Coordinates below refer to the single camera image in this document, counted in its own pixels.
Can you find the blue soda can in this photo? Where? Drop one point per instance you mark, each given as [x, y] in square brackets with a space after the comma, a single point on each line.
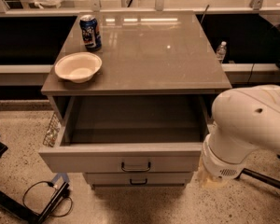
[90, 32]

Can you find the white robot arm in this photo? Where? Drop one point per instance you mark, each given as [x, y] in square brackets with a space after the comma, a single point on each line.
[244, 120]

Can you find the white bowl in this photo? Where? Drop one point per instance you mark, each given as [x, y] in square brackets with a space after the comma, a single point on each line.
[78, 67]

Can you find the grey top drawer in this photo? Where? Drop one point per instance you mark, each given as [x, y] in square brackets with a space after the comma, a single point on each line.
[129, 134]

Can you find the grey drawer cabinet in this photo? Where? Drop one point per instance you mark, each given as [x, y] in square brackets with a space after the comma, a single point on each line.
[146, 53]

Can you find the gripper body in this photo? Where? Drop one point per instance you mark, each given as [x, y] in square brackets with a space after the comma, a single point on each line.
[220, 167]

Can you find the black chair leg with caster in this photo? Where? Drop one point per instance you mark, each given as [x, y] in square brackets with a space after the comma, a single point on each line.
[260, 177]

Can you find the wire basket with items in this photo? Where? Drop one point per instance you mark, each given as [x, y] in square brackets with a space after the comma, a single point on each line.
[52, 132]

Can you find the clear plastic water bottle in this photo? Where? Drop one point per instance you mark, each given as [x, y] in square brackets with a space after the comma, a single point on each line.
[221, 51]

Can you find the blue tape cross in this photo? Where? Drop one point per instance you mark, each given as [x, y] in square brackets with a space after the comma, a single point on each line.
[63, 176]

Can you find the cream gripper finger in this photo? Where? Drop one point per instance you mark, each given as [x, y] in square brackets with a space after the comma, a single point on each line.
[206, 180]

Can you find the grey bottom drawer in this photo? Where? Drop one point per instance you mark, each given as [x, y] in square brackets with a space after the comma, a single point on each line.
[136, 179]

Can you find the grey drawer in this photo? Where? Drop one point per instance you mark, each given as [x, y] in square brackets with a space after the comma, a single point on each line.
[129, 134]
[136, 179]

